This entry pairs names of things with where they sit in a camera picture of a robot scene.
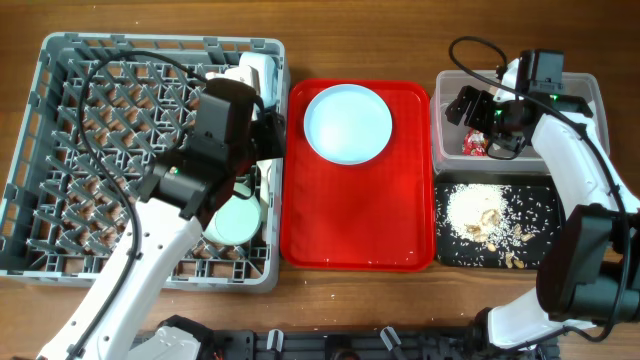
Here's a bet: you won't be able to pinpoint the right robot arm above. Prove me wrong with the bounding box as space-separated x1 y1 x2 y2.
445 49 639 352

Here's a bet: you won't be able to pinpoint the clear plastic bin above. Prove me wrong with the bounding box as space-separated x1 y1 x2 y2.
430 70 610 174

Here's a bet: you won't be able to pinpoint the small blue food bowl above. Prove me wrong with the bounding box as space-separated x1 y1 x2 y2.
239 52 277 107

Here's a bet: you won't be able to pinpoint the light blue plate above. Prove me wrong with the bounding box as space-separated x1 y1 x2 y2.
303 84 393 166

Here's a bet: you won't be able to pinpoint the red candy wrapper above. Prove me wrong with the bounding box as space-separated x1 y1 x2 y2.
462 129 488 156

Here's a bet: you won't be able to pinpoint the black waste tray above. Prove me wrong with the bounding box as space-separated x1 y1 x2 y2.
433 172 571 271

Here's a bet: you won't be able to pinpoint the grey dishwasher rack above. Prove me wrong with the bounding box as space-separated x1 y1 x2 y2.
1 32 290 287

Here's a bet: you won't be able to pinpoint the white plastic spoon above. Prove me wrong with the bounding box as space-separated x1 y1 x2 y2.
257 160 273 240

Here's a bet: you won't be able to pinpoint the light green bowl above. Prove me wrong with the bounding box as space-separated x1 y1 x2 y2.
203 183 262 246

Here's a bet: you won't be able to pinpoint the red plastic tray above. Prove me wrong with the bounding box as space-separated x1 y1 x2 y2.
280 78 435 272

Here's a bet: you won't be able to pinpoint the spilled rice and nuts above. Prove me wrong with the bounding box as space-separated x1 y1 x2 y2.
437 183 561 270

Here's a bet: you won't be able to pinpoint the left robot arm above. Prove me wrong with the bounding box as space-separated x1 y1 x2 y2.
38 108 284 359

